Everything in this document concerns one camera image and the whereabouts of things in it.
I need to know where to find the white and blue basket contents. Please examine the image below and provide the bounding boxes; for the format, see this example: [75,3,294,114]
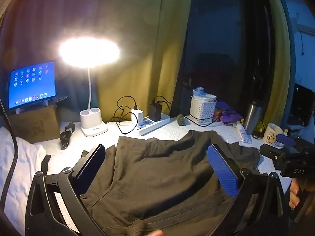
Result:
[193,87,217,103]

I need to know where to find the bundled black cord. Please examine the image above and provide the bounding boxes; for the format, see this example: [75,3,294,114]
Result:
[60,122,76,150]

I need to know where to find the dark grey curtain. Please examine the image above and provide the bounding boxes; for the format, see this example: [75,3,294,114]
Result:
[0,0,104,128]

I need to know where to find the black charger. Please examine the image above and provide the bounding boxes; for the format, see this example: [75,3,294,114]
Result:
[148,103,162,122]

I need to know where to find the brown cardboard box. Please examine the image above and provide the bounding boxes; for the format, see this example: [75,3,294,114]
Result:
[10,104,61,144]

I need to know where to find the purple cloth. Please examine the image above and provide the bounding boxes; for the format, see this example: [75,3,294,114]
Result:
[214,101,243,124]

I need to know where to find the white printed mug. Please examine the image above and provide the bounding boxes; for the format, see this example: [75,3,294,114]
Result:
[262,123,284,148]

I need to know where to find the white power strip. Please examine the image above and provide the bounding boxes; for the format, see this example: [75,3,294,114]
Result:
[136,114,171,136]

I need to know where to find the white crumpled cloth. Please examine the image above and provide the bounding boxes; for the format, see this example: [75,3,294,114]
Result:
[0,126,47,227]

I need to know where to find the thin black cable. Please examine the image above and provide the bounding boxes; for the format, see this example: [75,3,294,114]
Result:
[184,114,222,127]

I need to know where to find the white plastic basket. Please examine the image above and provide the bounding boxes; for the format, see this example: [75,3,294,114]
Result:
[191,96,217,125]

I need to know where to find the white tube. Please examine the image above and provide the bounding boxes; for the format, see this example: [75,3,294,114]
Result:
[235,123,252,145]

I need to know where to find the olive green curtain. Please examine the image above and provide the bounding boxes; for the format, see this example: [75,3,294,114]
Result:
[264,0,296,126]
[97,0,193,124]

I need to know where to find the dark brown garment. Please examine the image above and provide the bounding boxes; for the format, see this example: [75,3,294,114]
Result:
[80,129,261,236]

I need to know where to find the black braided cable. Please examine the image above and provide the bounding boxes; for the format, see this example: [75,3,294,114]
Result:
[0,98,19,210]

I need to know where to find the person's right hand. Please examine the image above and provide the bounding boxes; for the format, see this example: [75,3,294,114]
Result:
[289,178,308,210]

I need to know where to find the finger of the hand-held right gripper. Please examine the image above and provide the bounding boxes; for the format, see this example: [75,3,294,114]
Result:
[276,134,295,148]
[259,144,287,171]

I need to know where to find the tablet stand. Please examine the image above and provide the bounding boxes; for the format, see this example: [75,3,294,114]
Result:
[15,95,68,115]

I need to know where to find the white charger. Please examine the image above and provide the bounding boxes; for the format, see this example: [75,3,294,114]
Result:
[131,108,144,129]

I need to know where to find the white desk lamp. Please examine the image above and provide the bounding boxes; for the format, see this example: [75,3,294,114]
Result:
[59,37,121,137]

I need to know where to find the black charger cable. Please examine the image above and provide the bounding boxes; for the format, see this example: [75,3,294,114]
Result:
[114,96,139,135]
[153,95,173,112]

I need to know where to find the dark window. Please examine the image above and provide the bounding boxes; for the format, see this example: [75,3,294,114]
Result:
[170,0,276,129]

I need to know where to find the steel thermos bottle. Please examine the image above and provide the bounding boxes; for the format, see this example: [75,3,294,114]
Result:
[244,100,264,135]

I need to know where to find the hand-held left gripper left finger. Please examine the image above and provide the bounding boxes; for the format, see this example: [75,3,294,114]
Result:
[25,143,106,236]

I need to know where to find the tablet with lit screen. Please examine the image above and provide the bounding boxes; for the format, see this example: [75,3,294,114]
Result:
[7,61,57,110]

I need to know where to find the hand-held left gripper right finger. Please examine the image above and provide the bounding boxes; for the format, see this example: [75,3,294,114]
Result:
[207,144,292,236]

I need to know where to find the black electronic device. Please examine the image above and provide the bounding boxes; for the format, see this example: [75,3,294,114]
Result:
[287,84,315,126]

